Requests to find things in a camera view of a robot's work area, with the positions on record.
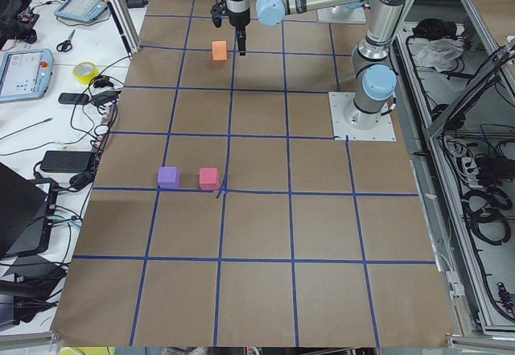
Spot teach pendant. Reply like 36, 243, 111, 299
1, 48, 54, 103
54, 0, 108, 24

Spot far teach pendant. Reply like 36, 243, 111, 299
54, 0, 108, 24

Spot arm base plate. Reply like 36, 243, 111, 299
317, 6, 366, 25
328, 92, 396, 142

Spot white cloth rag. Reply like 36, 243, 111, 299
414, 39, 464, 72

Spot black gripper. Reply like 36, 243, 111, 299
228, 8, 250, 56

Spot orange foam cube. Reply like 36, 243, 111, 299
212, 40, 228, 61

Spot yellow tape roll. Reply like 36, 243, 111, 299
72, 61, 100, 85

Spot black handled scissors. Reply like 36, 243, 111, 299
56, 30, 76, 53

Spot grey phone device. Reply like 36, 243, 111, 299
58, 93, 89, 105

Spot aluminium frame post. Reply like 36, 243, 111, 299
106, 0, 140, 55

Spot purple foam cube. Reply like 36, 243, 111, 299
158, 166, 180, 189

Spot black laptop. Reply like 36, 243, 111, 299
1, 164, 57, 258

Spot near teach pendant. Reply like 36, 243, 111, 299
1, 48, 54, 103

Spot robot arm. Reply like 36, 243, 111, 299
211, 0, 414, 130

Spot red foam cube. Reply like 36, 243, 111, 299
199, 167, 220, 191

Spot black power brick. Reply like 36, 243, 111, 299
40, 151, 93, 173

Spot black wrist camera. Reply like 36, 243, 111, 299
210, 1, 226, 28

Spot black cable coil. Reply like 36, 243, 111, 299
462, 193, 510, 247

